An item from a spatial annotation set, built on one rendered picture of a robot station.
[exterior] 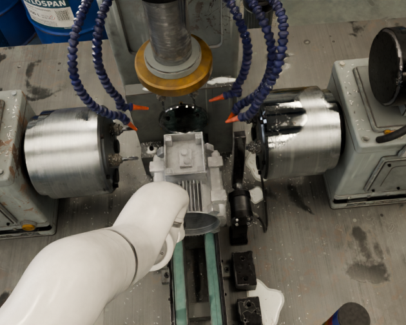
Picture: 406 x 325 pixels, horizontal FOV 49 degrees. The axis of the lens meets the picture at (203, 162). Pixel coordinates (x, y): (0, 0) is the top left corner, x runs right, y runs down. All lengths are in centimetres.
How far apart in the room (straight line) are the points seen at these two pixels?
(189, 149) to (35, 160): 39
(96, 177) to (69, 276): 74
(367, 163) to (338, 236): 28
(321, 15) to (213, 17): 204
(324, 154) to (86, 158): 61
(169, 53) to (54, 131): 40
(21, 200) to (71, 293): 85
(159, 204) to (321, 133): 57
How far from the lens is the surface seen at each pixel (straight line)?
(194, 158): 114
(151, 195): 73
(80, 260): 47
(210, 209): 110
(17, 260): 149
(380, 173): 128
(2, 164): 121
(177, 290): 121
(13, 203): 131
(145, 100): 126
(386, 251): 144
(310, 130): 116
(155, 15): 91
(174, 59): 98
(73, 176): 119
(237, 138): 101
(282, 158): 117
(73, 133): 118
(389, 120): 120
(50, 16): 270
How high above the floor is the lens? 209
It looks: 60 degrees down
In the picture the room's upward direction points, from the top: 5 degrees counter-clockwise
